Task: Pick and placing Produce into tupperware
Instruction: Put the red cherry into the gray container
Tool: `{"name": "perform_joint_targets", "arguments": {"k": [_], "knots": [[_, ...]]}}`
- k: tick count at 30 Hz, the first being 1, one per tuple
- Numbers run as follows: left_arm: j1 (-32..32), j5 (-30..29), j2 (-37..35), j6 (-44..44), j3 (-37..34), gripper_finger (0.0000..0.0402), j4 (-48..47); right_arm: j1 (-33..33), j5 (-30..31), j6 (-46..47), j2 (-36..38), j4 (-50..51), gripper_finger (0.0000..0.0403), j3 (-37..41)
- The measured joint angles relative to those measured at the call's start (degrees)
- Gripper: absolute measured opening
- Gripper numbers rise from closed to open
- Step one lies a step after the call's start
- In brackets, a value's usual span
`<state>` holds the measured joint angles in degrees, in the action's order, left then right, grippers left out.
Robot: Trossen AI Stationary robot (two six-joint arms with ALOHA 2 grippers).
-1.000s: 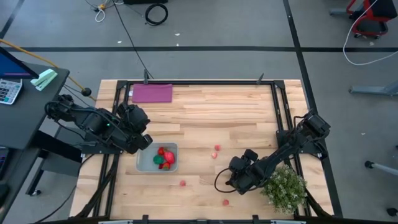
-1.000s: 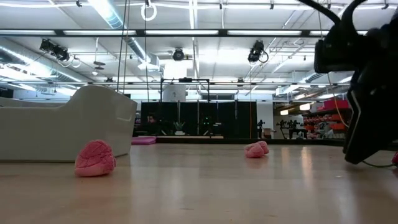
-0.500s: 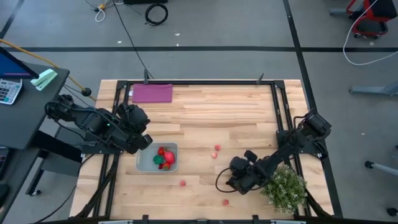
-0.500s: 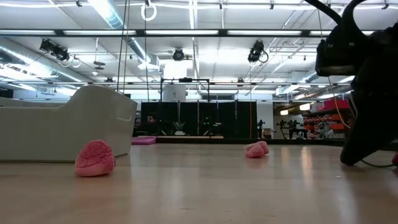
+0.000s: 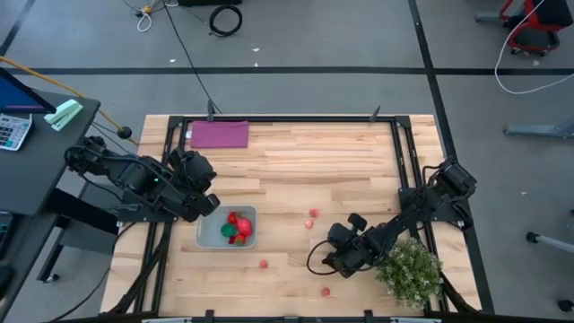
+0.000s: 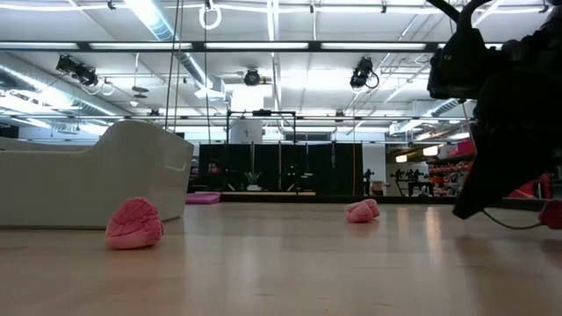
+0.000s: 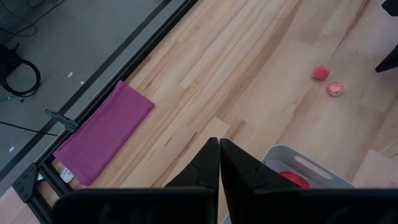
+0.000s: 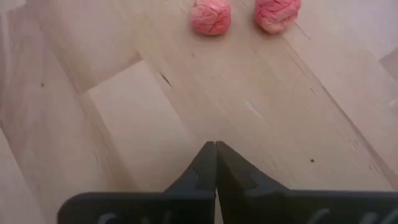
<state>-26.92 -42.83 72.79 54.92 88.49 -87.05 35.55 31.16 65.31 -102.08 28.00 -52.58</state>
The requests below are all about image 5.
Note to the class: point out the grey frame clamp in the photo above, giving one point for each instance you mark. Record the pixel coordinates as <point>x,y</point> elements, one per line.
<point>375,113</point>
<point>210,110</point>

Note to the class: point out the grey leg with caster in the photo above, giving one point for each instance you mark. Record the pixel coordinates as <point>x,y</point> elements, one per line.
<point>551,242</point>

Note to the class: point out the white calculator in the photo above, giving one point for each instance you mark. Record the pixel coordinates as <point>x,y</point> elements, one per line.
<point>13,131</point>

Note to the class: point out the red office chair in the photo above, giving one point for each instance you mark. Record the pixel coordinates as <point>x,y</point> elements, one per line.
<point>533,46</point>

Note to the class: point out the green artificial plant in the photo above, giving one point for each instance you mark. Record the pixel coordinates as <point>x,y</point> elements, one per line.
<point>410,273</point>

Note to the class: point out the mint green stapler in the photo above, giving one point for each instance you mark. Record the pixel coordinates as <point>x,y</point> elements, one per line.
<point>63,114</point>

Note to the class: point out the black desk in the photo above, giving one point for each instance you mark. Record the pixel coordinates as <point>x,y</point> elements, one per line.
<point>36,179</point>

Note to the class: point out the large red round toy fruit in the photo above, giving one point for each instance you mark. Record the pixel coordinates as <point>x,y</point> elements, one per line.
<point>245,227</point>

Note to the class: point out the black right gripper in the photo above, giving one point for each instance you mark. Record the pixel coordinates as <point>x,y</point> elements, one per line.
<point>354,251</point>

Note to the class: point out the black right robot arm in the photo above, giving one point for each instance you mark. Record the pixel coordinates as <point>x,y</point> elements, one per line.
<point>417,206</point>

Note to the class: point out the grey metal chair leg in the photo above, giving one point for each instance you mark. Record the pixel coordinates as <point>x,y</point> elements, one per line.
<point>538,130</point>

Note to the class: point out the pink toy raspberry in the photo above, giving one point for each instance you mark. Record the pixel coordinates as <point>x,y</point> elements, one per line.
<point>308,223</point>
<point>263,264</point>
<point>325,292</point>

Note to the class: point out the purple folded cloth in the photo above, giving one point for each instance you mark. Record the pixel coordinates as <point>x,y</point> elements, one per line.
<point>220,134</point>

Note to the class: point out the black metal table frame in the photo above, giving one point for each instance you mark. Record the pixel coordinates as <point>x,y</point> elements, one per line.
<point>314,119</point>

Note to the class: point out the grey plastic tupperware bin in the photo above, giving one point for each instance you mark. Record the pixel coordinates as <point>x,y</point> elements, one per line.
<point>211,233</point>

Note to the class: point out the green toy bell pepper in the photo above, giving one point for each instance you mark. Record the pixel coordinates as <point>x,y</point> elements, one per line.
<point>228,230</point>

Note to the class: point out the red toy strawberry green leaves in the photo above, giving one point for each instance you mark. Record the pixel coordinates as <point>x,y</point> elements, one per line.
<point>232,218</point>
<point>238,239</point>

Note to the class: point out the black caster wheel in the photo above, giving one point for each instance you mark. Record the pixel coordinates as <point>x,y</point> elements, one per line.
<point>566,305</point>

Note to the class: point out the monitor with blue screen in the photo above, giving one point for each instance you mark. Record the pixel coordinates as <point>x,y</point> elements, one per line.
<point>18,96</point>

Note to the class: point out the black round knob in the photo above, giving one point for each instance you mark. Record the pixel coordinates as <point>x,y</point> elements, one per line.
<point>124,132</point>

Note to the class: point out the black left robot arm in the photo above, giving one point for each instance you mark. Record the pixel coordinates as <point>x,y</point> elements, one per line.
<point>130,175</point>

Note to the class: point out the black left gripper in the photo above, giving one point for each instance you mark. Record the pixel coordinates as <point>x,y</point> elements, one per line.
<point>193,179</point>

